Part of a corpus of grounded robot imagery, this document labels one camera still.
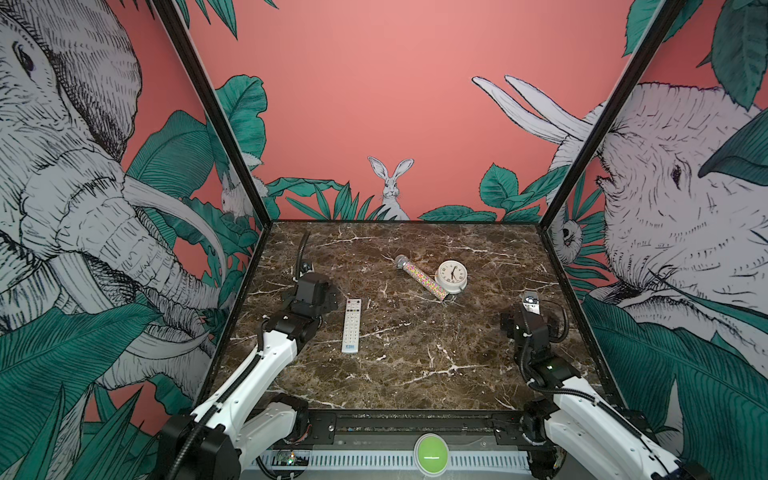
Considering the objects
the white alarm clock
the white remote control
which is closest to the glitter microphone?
the white alarm clock

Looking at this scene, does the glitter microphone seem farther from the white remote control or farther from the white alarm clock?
the white remote control

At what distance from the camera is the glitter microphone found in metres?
1.00

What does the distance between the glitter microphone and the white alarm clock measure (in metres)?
0.01

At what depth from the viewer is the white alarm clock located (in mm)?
1001

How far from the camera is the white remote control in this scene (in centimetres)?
88

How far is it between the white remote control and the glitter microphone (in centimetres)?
20

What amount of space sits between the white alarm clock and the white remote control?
0.29 metres
